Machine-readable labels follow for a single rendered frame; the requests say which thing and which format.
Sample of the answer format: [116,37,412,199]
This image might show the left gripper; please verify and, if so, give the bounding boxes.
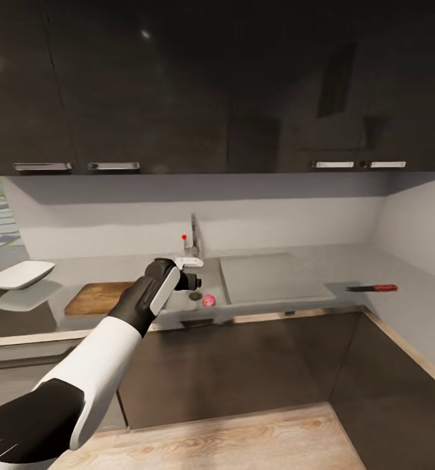
[176,272,202,290]

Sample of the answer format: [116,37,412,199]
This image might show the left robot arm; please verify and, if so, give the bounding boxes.
[0,257,203,470]

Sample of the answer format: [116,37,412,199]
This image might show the cutting board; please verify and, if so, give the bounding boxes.
[64,281,134,315]

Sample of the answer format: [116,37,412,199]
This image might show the vidalia onion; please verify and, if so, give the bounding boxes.
[202,294,215,307]

